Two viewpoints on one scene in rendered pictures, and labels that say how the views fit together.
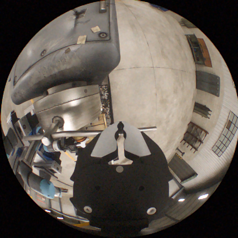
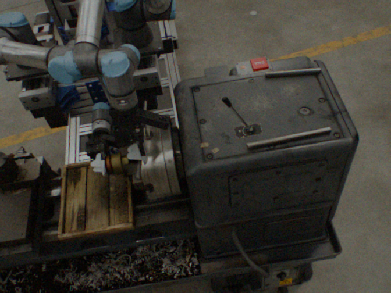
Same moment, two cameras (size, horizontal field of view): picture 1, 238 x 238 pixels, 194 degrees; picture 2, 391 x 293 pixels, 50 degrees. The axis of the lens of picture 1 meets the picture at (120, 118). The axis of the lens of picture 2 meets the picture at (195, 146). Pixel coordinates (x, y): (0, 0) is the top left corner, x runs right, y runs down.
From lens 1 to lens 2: 128 cm
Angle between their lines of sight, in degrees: 60
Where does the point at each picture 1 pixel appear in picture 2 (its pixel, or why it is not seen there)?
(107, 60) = (189, 164)
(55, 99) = (165, 135)
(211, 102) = not seen: outside the picture
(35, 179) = not seen: hidden behind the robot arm
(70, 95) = (166, 147)
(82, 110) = (153, 156)
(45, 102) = not seen: hidden behind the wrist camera
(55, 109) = (158, 135)
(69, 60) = (189, 142)
